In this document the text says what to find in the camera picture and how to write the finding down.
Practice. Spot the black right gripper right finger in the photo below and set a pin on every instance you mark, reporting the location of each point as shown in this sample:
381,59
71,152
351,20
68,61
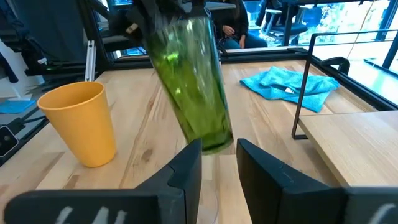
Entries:
280,193

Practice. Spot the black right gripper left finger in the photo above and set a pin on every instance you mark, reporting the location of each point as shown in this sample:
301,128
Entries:
174,186

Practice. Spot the green translucent tall cup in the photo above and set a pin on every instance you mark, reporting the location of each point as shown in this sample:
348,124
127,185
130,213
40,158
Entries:
192,93

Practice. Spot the orange plastic cup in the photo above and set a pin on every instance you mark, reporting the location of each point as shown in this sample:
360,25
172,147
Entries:
81,124

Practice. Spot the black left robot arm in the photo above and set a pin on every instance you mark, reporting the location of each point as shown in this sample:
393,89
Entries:
118,21

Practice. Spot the person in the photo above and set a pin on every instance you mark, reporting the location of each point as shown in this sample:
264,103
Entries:
236,18

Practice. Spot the blue microfibre cloth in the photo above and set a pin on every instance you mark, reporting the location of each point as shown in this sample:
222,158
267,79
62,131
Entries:
280,84

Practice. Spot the office chair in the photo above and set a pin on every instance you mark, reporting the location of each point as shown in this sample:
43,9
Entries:
286,29

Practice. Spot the black table clamp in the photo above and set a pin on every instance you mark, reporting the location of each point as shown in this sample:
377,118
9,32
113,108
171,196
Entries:
339,62

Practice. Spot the black rectangular device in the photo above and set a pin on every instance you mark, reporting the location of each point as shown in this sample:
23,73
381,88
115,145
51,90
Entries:
6,141

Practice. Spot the blue fabric piece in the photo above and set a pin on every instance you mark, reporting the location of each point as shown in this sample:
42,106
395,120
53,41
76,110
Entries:
15,106

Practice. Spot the wooden shelf with black frame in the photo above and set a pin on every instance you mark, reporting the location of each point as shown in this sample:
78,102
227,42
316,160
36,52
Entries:
357,146

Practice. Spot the silver aluminium extrusion post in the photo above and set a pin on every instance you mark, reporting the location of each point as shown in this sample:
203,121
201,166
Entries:
90,60

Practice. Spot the black aluminium table frame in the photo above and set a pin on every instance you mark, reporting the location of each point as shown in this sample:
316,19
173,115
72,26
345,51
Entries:
267,56

